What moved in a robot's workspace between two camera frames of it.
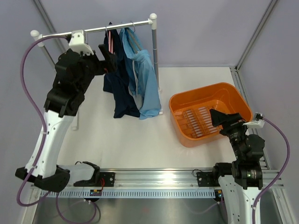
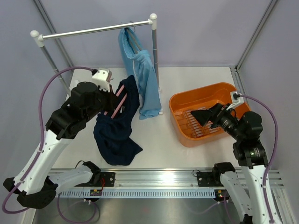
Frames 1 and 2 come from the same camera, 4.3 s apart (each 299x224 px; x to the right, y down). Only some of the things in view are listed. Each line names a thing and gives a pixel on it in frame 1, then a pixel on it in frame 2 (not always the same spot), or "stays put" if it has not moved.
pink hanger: (110, 43) to (108, 77)
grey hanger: (135, 44) stays put
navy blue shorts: (116, 81) to (112, 133)
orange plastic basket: (190, 115) stays put
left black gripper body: (95, 66) to (105, 101)
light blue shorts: (141, 79) stays put
